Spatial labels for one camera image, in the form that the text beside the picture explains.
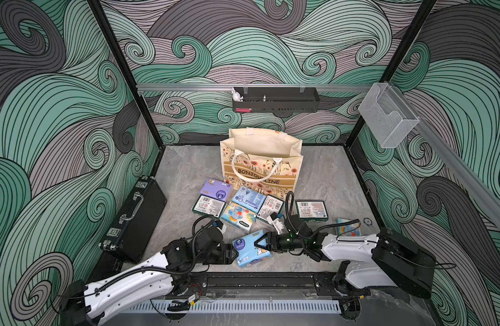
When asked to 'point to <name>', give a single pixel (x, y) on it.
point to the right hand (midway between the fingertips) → (256, 249)
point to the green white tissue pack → (270, 205)
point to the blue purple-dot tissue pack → (247, 251)
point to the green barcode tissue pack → (312, 210)
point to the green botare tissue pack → (209, 206)
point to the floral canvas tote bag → (268, 161)
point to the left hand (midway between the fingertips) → (234, 254)
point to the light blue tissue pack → (248, 198)
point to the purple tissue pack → (218, 189)
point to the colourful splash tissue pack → (238, 215)
